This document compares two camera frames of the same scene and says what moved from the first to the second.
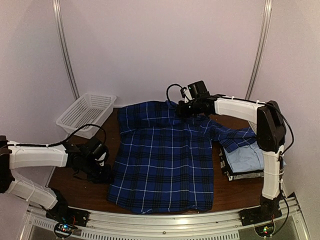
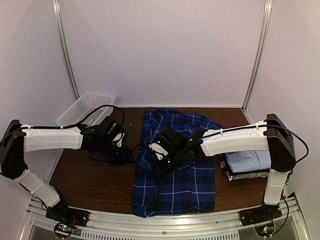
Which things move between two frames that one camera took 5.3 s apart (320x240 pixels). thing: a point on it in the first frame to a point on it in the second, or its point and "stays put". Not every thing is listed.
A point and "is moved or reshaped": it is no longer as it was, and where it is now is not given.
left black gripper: x=105 y=177 to x=123 y=157
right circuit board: x=265 y=230 stays put
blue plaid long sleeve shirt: x=163 y=162 is moved or reshaped
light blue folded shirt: x=248 y=157 stays put
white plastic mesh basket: x=91 y=108 stays put
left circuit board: x=63 y=230 stays put
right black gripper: x=181 y=111 to x=162 y=173
